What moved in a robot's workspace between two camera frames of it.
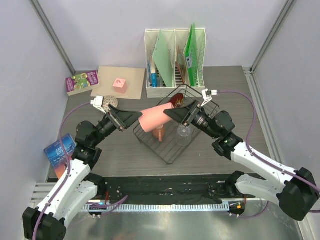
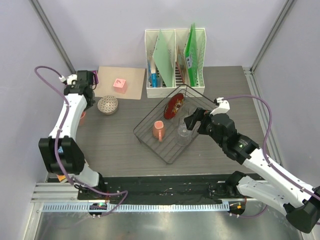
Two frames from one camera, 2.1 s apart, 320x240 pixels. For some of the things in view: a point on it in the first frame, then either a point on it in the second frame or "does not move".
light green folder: (163, 55) does not move
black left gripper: (121, 119) to (90, 104)
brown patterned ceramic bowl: (109, 100) does not move
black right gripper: (184, 114) to (197, 116)
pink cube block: (120, 86) does not move
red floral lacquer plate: (177, 100) does not move
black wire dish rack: (170, 142) does not move
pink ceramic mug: (159, 133) does not move
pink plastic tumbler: (152, 119) to (82, 118)
